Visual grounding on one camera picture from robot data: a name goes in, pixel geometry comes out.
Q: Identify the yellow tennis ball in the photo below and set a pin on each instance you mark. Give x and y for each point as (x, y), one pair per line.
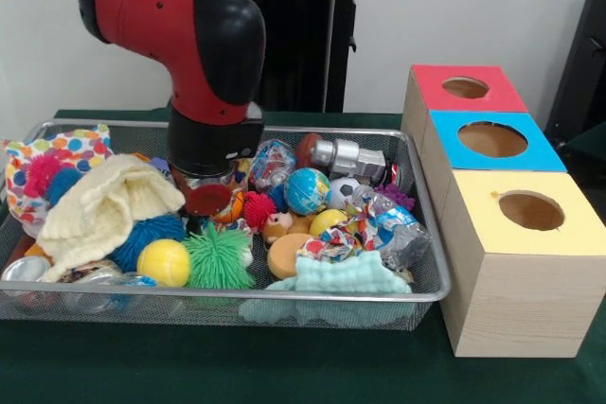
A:
(163, 262)

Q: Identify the green cloth side table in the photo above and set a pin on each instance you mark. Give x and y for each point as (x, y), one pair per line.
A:
(592, 136)

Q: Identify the small toy soccer ball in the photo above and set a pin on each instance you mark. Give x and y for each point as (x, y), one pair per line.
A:
(343, 192)

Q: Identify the black office chair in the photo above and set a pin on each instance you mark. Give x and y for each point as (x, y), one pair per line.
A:
(582, 58)

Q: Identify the green spiky puffer ball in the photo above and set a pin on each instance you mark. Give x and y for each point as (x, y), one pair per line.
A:
(218, 257)

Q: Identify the cream waffle cloth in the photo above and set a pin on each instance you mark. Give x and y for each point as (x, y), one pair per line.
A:
(109, 205)

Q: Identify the silver plastic toy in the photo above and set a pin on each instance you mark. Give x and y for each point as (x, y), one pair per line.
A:
(352, 158)

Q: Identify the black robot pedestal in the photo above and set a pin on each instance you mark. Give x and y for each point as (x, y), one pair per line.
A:
(308, 44)

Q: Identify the crushed clear water bottle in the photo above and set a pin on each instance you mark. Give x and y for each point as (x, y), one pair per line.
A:
(393, 229)

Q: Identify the blue globe ball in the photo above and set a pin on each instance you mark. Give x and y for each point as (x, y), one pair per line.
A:
(308, 191)

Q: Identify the mint green waffle cloth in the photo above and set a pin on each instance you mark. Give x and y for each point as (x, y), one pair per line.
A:
(350, 276)

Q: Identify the colourful polka dot cloth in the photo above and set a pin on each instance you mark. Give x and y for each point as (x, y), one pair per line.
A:
(71, 144)

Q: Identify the wooden box with three holes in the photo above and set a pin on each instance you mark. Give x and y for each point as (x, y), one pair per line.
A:
(521, 304)

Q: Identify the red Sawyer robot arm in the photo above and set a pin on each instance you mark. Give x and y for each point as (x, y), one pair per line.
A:
(165, 11)

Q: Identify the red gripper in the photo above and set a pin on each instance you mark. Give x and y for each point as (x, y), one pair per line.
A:
(208, 199)

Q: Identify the small tan plush toy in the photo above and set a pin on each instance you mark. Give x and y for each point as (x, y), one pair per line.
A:
(277, 225)

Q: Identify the shallow clear mesh bin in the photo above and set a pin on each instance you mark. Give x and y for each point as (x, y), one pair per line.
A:
(331, 316)

